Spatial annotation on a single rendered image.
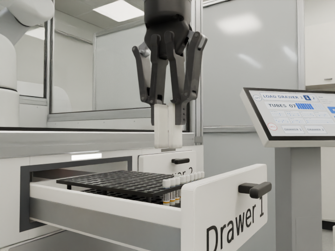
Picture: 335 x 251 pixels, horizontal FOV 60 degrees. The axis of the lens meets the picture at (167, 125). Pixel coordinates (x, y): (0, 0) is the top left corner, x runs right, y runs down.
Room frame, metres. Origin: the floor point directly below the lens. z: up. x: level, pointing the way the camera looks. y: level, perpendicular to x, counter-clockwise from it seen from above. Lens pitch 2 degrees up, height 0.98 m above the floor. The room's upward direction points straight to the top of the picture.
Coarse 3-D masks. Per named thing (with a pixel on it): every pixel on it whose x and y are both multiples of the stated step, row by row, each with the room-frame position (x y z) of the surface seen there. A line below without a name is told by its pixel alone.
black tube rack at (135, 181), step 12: (60, 180) 0.53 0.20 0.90; (72, 180) 0.53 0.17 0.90; (84, 180) 0.54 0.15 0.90; (96, 180) 0.54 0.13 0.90; (108, 180) 0.54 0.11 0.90; (120, 180) 0.54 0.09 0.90; (132, 180) 0.54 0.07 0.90; (144, 180) 0.53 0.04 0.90; (156, 180) 0.54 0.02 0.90; (96, 192) 0.57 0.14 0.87; (108, 192) 0.57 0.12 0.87; (120, 192) 0.45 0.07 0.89; (132, 192) 0.44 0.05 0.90; (180, 204) 0.48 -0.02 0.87
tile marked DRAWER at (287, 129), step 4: (284, 128) 1.18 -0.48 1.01; (288, 128) 1.19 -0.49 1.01; (292, 128) 1.19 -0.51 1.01; (296, 128) 1.20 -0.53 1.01; (300, 128) 1.20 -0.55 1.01; (288, 132) 1.17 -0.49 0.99; (292, 132) 1.17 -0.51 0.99; (296, 132) 1.18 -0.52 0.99; (300, 132) 1.18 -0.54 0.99; (304, 132) 1.19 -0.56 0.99
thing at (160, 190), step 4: (196, 180) 0.53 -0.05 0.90; (180, 184) 0.49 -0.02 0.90; (156, 188) 0.45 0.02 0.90; (160, 188) 0.46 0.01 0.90; (164, 188) 0.46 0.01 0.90; (168, 188) 0.45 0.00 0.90; (172, 188) 0.46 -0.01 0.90; (176, 188) 0.47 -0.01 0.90; (180, 188) 0.48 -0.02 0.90; (144, 192) 0.42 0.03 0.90; (148, 192) 0.43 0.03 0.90; (152, 192) 0.43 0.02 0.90; (156, 192) 0.42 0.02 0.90; (160, 192) 0.43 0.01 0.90; (164, 192) 0.44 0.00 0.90; (168, 192) 0.45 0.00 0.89; (144, 196) 0.42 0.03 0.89; (148, 196) 0.42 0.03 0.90; (152, 196) 0.42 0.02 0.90; (156, 196) 0.42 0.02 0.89
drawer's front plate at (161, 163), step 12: (144, 156) 0.76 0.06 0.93; (156, 156) 0.80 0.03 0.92; (168, 156) 0.85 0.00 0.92; (180, 156) 0.91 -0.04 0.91; (192, 156) 0.97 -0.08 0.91; (144, 168) 0.76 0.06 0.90; (156, 168) 0.80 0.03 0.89; (168, 168) 0.85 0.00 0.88; (180, 168) 0.91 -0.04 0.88; (192, 168) 0.97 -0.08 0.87
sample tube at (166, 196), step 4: (164, 180) 0.46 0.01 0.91; (168, 180) 0.46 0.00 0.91; (164, 184) 0.46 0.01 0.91; (168, 184) 0.46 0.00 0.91; (164, 196) 0.46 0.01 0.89; (168, 196) 0.46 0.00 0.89; (164, 200) 0.46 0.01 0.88; (168, 200) 0.46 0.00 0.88; (164, 204) 0.46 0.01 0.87; (168, 204) 0.46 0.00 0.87
